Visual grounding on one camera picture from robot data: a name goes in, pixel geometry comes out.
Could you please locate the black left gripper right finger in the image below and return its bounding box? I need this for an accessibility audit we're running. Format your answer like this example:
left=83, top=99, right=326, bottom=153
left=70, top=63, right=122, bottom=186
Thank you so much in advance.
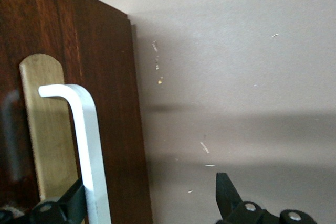
left=215, top=173, right=316, bottom=224

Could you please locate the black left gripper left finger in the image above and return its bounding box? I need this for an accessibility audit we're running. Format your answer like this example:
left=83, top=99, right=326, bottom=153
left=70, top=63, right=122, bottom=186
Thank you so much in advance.
left=30, top=178, right=87, bottom=224

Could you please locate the wooden drawer with white handle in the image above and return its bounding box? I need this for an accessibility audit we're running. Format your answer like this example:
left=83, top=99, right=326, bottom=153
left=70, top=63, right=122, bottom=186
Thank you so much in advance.
left=0, top=0, right=153, bottom=224

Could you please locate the dark wooden cabinet box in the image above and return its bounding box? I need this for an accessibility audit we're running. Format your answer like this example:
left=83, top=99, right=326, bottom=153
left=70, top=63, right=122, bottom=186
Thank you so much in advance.
left=130, top=23, right=138, bottom=59

